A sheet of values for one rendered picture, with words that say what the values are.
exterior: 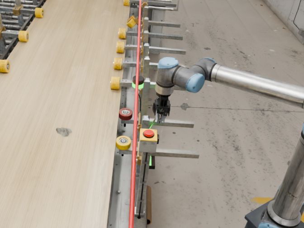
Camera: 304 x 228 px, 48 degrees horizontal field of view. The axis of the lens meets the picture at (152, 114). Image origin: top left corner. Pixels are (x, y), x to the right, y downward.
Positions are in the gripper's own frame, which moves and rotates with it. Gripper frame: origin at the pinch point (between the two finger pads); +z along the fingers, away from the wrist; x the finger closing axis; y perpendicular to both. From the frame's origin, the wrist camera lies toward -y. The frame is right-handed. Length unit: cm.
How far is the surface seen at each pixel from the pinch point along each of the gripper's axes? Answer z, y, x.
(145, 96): -5.6, -13.2, -8.0
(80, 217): 11, 54, -33
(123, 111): 10.8, -19.6, -19.4
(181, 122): 15.1, -18.5, 15.5
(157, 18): 52, -269, 11
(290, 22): 91, -403, 242
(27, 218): 11, 56, -54
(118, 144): 10.8, 9.3, -20.4
